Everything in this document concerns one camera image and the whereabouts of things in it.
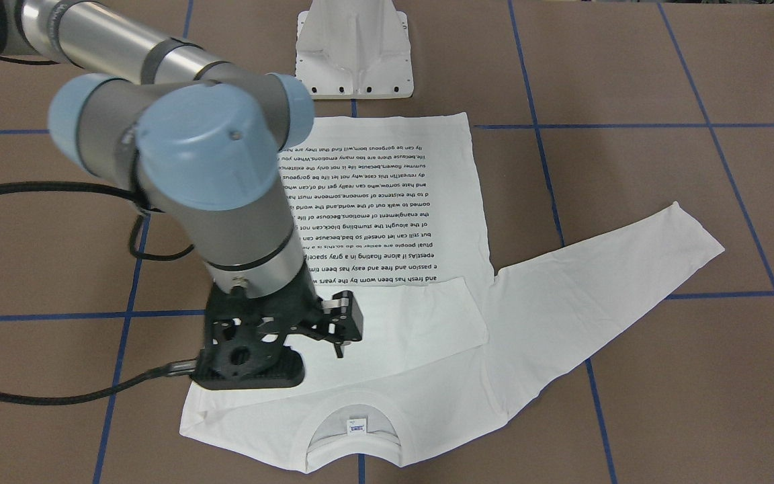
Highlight white camera post with base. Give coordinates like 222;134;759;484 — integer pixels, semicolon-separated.
296;1;415;100

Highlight white long-sleeve printed shirt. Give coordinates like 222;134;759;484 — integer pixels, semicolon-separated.
180;114;723;474

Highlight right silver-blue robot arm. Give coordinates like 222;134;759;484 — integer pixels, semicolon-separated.
0;1;361;356

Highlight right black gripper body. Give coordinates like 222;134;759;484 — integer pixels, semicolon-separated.
206;263;325;349

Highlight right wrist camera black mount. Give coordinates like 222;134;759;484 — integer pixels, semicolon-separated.
190;321;305;391

